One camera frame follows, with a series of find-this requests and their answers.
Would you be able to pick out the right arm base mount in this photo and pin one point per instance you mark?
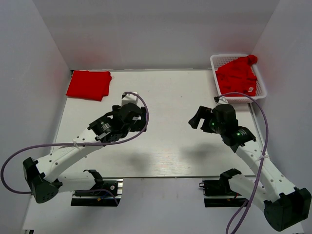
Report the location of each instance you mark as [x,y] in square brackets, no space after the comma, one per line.
[216,196]

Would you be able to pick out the crumpled red t shirt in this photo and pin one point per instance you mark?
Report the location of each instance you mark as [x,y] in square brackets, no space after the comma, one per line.
[237,76]

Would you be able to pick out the white plastic basket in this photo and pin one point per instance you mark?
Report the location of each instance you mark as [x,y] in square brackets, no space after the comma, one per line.
[236,97]

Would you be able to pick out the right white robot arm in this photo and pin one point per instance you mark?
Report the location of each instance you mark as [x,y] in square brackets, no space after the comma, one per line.
[282,203]

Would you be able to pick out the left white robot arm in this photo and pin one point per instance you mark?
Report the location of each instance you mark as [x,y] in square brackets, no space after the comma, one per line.
[47,175]

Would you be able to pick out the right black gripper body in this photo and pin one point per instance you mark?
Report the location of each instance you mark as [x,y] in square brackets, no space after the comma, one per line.
[216,126]

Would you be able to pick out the folded red t shirt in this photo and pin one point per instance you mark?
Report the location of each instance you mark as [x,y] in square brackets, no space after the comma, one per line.
[89,85]

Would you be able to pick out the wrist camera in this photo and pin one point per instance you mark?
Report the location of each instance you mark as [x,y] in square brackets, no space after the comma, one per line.
[220,101]
[129,98]

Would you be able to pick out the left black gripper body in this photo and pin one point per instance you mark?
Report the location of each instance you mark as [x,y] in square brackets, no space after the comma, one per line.
[138,125]

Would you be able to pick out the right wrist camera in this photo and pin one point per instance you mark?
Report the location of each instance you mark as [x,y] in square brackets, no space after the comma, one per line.
[220,101]

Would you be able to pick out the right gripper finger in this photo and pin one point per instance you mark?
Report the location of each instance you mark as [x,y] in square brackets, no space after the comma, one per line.
[201,113]
[205,126]

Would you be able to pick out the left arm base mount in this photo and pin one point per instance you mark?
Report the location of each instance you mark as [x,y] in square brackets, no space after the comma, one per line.
[106,194]

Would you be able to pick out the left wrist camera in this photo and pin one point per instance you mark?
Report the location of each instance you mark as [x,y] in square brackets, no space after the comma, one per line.
[129,98]

